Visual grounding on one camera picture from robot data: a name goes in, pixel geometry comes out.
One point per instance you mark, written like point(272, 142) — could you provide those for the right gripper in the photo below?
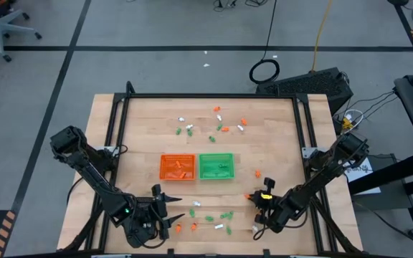
point(271, 211)

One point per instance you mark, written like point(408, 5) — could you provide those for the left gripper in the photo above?
point(149, 215)

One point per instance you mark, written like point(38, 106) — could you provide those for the white skeleton figure toy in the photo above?
point(181, 119)
point(219, 226)
point(196, 203)
point(255, 228)
point(189, 126)
point(240, 127)
point(219, 117)

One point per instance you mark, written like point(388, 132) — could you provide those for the green plastic basket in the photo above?
point(206, 159)

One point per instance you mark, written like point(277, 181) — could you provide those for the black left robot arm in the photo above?
point(91, 172)

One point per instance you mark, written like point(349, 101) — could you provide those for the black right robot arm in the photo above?
point(317, 179)

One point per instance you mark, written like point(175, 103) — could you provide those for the orange plastic basket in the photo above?
point(167, 159)

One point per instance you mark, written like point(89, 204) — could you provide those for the white printed paper sheet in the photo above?
point(366, 181)

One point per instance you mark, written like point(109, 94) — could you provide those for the black computer case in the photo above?
point(307, 86)

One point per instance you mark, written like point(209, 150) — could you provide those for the black frame bracket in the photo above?
point(264, 253)
point(171, 253)

